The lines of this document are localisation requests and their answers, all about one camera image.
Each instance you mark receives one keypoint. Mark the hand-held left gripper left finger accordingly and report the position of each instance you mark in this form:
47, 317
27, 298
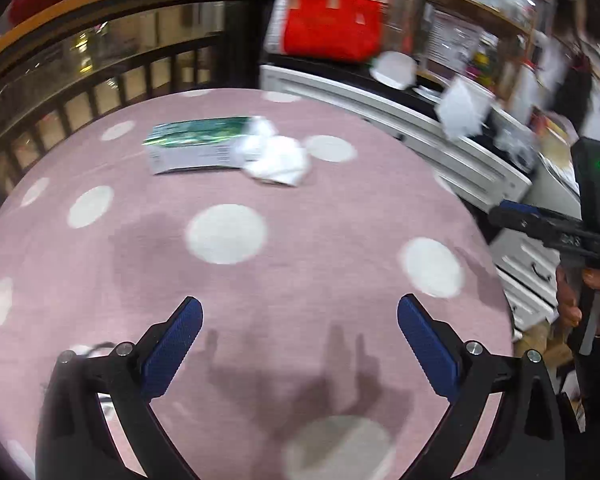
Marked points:
172, 350

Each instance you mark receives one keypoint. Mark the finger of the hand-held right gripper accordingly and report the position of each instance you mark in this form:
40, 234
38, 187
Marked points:
520, 217

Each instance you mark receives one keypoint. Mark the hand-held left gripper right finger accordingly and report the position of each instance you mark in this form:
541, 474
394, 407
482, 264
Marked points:
427, 350

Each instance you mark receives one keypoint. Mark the green and white carton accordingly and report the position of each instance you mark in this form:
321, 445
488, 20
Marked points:
190, 152

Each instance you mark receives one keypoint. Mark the white paper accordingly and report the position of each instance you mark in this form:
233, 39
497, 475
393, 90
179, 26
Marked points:
280, 162

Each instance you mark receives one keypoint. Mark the person's right forearm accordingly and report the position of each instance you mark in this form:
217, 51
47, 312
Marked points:
597, 410

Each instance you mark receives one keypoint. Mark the person's right hand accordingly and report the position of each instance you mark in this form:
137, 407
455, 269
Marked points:
567, 300

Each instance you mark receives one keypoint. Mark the white folded face mask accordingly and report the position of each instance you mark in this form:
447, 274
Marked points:
462, 110

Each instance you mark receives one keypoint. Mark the white cabinet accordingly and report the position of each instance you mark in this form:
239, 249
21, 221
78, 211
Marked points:
430, 135

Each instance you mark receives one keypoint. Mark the pink polka dot tablecloth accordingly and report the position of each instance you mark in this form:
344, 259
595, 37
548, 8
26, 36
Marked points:
305, 260

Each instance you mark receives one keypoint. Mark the wooden shelf rack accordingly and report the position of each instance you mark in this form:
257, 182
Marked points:
480, 12

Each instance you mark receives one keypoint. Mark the red bag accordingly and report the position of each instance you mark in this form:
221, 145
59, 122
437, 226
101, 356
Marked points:
335, 20

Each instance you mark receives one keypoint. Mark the black railing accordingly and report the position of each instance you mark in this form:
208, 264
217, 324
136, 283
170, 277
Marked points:
130, 67

